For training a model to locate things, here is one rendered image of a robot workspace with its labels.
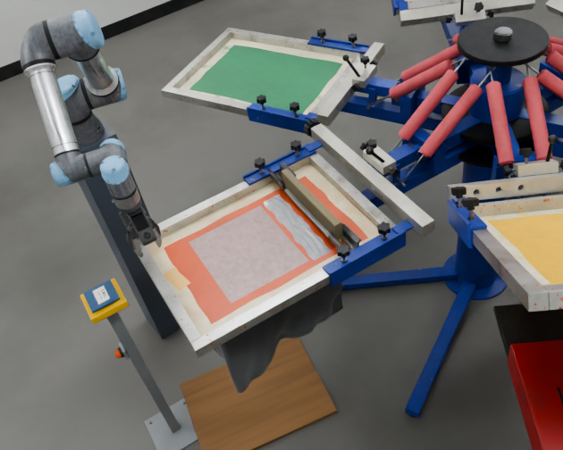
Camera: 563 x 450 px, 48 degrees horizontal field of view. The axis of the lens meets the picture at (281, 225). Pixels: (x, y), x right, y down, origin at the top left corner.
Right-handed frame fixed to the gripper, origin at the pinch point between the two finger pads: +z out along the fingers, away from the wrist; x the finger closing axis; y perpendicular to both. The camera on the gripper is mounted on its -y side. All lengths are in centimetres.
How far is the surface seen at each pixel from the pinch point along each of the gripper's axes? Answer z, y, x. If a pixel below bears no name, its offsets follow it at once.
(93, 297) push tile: 17.2, 10.3, 22.5
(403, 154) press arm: 10, -6, -97
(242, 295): 18.6, -19.3, -19.3
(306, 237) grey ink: 18, -11, -50
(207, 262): 18.6, 0.7, -16.3
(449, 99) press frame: 12, 10, -133
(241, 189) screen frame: 15, 22, -43
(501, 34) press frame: -21, -7, -140
